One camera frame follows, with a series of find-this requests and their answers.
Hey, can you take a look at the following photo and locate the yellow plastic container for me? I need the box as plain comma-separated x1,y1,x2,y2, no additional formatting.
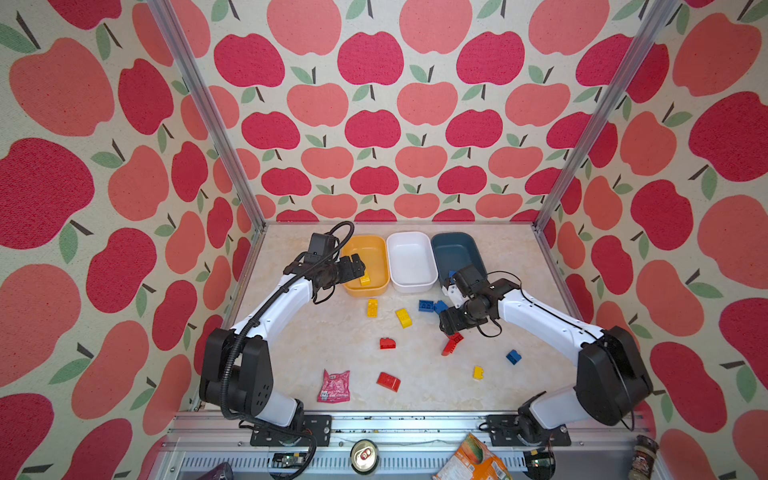
342,235,390,298

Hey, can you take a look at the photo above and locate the dark teal plastic container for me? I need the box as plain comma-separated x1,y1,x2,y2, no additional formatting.
431,232,487,287

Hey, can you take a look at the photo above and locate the white plastic container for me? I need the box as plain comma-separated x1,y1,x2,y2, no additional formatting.
386,231,438,294

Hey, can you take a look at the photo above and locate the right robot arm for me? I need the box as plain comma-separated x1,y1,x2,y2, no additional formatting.
439,278,653,446

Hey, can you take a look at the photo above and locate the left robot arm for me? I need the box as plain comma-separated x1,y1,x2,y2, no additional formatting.
199,220,365,436

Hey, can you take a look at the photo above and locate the blue cube lego brick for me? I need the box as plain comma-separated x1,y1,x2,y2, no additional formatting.
434,301,449,314

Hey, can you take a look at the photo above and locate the red lego brick angled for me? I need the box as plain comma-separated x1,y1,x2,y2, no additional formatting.
441,340,456,356

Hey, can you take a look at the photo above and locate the blue flat lego brick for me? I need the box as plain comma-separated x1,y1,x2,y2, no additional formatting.
418,300,435,312

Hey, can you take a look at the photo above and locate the yellow lego brick upright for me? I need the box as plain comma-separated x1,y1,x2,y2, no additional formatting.
366,298,379,318

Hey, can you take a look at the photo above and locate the yellow curved lego brick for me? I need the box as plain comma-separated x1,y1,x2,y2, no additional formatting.
396,308,413,329

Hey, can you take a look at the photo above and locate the red curved lego brick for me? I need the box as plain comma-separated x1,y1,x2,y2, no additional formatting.
379,338,397,350

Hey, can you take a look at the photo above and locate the pink snack packet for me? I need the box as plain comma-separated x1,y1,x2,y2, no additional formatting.
317,370,351,404

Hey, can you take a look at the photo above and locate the red lego brick front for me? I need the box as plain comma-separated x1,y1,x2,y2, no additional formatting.
376,372,401,393

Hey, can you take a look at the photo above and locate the orange snack bag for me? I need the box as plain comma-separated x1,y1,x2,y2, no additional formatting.
432,434,512,480

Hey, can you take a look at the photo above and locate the soda can top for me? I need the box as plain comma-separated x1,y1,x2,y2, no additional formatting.
350,439,380,475

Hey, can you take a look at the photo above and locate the dark glass jar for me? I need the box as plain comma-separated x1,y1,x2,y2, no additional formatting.
627,435,659,480

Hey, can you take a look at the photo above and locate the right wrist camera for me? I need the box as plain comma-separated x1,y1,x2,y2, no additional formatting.
442,264,490,307

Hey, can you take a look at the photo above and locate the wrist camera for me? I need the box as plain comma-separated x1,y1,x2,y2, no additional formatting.
304,233,338,263
442,264,490,307

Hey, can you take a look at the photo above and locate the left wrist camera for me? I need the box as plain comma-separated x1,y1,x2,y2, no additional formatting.
304,233,338,263

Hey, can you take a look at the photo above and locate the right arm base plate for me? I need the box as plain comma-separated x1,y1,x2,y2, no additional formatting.
478,414,572,447

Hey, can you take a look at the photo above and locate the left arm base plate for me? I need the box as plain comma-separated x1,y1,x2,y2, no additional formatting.
250,414,333,448

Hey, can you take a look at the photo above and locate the left aluminium frame post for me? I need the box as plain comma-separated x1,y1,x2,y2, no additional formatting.
148,0,267,234

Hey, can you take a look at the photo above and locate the aluminium frame post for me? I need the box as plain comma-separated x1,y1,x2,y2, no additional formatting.
533,0,678,234
148,0,267,234

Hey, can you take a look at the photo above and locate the front aluminium rail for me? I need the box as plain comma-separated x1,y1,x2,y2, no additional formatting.
167,410,653,450

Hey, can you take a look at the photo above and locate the right aluminium frame post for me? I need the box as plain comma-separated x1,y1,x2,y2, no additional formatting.
533,0,678,234

